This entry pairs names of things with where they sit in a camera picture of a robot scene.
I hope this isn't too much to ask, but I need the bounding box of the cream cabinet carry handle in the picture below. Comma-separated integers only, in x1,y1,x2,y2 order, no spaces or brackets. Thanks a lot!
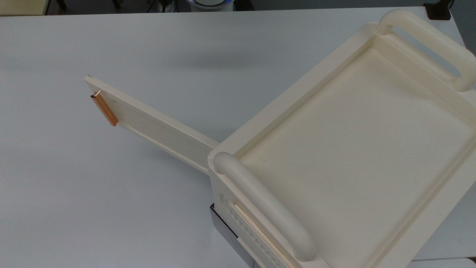
376,9,476,93

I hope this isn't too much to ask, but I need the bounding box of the cream cabinet door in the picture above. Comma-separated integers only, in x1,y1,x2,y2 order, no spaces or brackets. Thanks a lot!
84,76,221,175

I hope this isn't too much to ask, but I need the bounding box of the cream plastic cabinet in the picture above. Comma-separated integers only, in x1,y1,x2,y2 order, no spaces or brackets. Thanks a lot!
207,9,476,268

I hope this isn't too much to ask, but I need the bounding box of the beige wooden board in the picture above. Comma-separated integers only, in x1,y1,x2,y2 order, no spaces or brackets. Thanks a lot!
0,0,51,16

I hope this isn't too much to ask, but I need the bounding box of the copper door handle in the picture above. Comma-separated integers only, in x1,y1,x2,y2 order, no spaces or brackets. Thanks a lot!
90,90,119,127

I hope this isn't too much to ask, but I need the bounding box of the black clamp mount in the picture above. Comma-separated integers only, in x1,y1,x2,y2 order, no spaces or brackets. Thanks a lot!
423,0,453,20

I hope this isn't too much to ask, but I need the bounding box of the dark brown drawer unit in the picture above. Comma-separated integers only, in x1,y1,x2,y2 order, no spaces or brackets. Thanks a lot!
209,203,263,268

